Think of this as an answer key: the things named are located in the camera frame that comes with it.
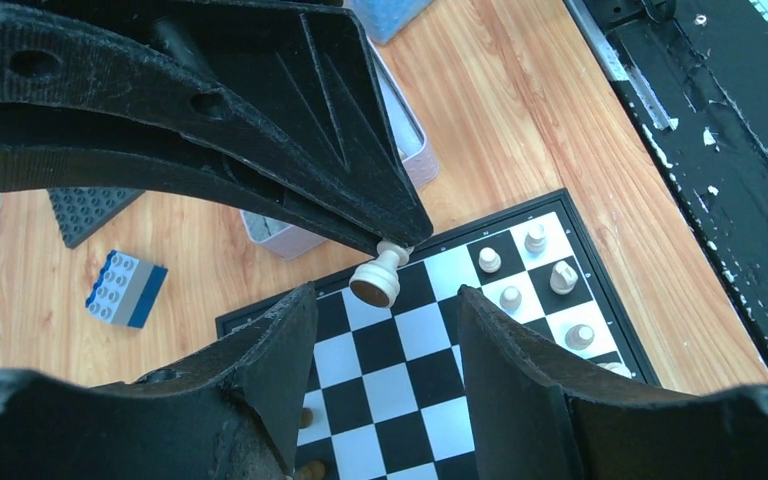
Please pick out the black white chessboard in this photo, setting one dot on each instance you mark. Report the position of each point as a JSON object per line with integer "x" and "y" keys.
{"x": 385, "y": 396}

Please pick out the grey brick baseplate with post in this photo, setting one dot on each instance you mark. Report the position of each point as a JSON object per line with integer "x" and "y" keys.
{"x": 80, "y": 212}

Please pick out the white chess pawn second row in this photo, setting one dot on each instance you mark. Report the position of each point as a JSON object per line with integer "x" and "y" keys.
{"x": 376, "y": 282}
{"x": 510, "y": 298}
{"x": 489, "y": 260}

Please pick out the blue plastic bag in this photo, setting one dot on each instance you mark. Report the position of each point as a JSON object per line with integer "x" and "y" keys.
{"x": 384, "y": 19}

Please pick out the white chess piece being passed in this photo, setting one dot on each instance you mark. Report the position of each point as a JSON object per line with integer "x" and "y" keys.
{"x": 617, "y": 368}

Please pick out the blue grey toy brick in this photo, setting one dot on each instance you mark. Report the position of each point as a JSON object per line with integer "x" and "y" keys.
{"x": 126, "y": 290}

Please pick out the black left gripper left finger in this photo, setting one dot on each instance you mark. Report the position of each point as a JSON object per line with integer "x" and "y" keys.
{"x": 231, "y": 410}

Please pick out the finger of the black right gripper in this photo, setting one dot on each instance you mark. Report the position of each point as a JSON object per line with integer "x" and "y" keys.
{"x": 44, "y": 148}
{"x": 288, "y": 88}

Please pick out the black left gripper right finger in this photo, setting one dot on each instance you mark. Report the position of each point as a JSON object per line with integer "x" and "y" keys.
{"x": 538, "y": 411}

